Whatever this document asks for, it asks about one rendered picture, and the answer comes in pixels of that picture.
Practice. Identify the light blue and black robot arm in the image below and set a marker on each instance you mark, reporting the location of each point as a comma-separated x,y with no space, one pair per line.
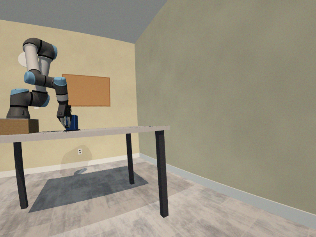
37,74

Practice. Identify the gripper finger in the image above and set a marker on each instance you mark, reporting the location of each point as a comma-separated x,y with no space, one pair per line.
69,119
62,120

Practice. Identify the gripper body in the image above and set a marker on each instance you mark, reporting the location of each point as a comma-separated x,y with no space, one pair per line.
68,108

